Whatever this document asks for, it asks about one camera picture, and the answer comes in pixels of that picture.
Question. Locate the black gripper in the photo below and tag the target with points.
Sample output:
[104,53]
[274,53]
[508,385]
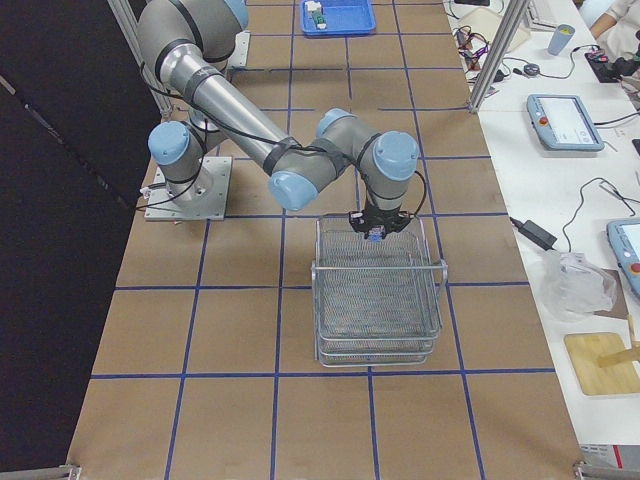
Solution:
[378,218]

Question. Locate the small blue button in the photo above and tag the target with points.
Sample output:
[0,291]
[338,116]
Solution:
[376,234]

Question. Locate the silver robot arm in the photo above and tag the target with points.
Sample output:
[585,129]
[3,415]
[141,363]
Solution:
[183,42]

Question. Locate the black power adapter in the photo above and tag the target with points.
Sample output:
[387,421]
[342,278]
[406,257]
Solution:
[536,234]

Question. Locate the small electronics boards cluster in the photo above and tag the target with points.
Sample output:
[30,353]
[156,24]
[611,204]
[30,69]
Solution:
[472,47]

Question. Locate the clear plastic bag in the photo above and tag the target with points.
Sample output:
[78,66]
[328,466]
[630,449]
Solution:
[572,286]

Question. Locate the far blue teach pendant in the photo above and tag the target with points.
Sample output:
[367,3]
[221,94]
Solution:
[562,123]

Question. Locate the blue teach pendant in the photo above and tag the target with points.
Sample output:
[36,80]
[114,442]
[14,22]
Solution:
[562,123]
[623,238]

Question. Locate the green circuit board part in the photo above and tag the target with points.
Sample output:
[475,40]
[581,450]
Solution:
[319,20]

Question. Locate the blue plastic tray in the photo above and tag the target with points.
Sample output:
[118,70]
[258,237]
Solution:
[343,18]

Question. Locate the round grey puck device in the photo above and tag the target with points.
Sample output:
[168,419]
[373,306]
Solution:
[530,70]

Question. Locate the beige plastic tray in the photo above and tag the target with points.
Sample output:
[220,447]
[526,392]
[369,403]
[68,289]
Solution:
[486,22]

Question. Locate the white plastic block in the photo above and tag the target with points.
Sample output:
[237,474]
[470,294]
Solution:
[312,6]

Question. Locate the near blue teach pendant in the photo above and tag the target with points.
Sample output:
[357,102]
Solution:
[623,238]

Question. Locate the light blue cup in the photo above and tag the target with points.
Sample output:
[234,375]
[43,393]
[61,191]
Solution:
[562,34]

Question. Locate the wooden board with stick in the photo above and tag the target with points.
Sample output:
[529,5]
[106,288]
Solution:
[603,364]

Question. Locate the black controller box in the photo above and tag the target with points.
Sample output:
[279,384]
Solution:
[608,71]

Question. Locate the seated person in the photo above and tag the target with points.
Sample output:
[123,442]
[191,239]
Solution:
[615,29]

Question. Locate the silver wire mesh shelf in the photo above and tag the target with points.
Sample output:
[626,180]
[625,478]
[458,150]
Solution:
[374,303]

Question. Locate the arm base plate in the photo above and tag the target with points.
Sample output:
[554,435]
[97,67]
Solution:
[206,199]
[239,57]

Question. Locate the aluminium frame post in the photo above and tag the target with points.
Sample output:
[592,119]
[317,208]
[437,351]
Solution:
[504,35]

